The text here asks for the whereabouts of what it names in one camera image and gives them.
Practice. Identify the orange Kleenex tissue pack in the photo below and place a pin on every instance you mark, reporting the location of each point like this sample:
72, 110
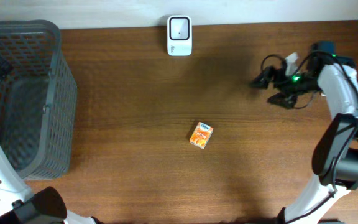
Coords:
201, 135

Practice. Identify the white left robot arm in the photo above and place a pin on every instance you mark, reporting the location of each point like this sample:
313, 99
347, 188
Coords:
19, 204

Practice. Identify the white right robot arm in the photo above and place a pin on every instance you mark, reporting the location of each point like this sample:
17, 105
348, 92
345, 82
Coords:
335, 157

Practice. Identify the white barcode scanner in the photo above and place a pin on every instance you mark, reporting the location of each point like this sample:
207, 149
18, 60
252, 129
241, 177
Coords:
179, 35

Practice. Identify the grey plastic basket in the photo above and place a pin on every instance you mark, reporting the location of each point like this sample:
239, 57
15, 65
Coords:
38, 96

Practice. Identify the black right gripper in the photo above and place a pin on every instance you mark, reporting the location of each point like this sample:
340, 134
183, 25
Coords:
279, 86

